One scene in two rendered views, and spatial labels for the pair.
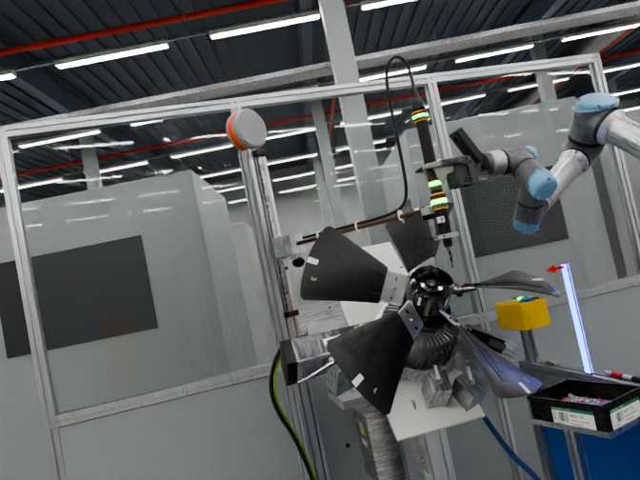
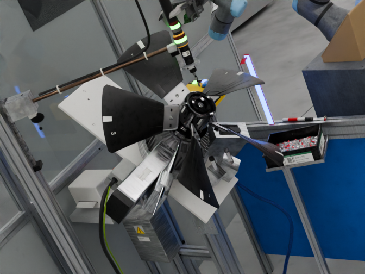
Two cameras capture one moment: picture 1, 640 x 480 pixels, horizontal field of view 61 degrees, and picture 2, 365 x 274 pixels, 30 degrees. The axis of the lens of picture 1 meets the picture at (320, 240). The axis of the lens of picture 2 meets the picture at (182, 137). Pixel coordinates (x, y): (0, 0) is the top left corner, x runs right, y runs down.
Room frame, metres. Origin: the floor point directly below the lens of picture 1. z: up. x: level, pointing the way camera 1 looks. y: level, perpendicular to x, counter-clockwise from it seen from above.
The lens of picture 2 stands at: (-0.30, 1.05, 2.13)
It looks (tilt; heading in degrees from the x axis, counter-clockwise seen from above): 24 degrees down; 326
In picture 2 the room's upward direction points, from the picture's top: 24 degrees counter-clockwise
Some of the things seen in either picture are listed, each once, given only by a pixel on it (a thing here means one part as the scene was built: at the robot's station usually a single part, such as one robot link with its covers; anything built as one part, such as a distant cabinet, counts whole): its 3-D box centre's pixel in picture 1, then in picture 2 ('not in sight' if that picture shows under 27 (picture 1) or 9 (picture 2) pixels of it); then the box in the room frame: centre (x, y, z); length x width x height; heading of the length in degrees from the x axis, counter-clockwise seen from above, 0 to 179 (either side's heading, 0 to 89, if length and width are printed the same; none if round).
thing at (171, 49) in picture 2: (439, 221); (183, 54); (1.52, -0.34, 1.38); 0.09 x 0.07 x 0.10; 48
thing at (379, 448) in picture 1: (378, 441); (150, 233); (1.79, -0.05, 0.73); 0.15 x 0.09 x 0.22; 13
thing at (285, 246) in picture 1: (288, 246); (20, 106); (1.93, 0.12, 1.42); 0.10 x 0.07 x 0.08; 48
